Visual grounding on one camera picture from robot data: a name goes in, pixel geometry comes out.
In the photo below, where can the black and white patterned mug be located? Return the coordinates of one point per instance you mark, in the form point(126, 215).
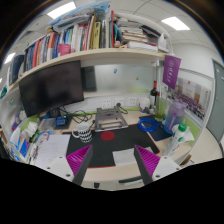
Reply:
point(84, 132)

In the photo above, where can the black desk mat red edge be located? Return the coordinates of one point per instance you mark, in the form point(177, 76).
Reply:
point(126, 136)

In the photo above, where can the black computer monitor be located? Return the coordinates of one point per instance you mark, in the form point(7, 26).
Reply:
point(50, 86)

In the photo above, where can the flat round red coaster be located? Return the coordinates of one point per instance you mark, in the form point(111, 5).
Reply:
point(107, 135)

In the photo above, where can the purple translucent water jug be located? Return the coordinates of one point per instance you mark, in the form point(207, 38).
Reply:
point(173, 116)

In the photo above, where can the shelf with books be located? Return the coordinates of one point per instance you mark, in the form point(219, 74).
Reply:
point(83, 36)

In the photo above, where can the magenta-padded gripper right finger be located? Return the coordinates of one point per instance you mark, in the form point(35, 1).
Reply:
point(166, 166)

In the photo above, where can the purple hanging pennant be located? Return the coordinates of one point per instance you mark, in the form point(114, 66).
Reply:
point(171, 71)

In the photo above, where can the dark wine bottle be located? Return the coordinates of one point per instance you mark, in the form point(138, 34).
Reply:
point(153, 96)

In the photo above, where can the grey door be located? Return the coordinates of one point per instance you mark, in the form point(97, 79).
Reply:
point(216, 106)

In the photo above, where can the group photo poster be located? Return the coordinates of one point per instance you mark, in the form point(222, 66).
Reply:
point(193, 100)

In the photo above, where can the white wall socket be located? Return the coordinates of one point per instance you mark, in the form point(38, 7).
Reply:
point(119, 102)
point(106, 103)
point(132, 101)

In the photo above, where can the white ceramic teapot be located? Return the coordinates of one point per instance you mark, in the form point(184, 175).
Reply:
point(145, 104)

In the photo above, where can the ceiling lights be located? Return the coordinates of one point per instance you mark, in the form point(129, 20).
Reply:
point(61, 10)

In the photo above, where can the white paper sheet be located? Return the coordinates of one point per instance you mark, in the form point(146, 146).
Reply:
point(123, 156)

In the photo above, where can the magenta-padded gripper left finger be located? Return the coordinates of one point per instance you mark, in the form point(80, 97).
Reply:
point(56, 166)

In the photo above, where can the white notebook page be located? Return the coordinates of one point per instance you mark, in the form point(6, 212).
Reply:
point(51, 150)

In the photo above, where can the blue electronic device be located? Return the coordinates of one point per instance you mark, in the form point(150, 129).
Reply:
point(61, 121)

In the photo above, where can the clear plastic box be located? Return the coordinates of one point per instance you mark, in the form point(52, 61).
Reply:
point(46, 124)

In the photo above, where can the grey metal laptop stand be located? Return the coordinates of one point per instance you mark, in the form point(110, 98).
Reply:
point(110, 120)

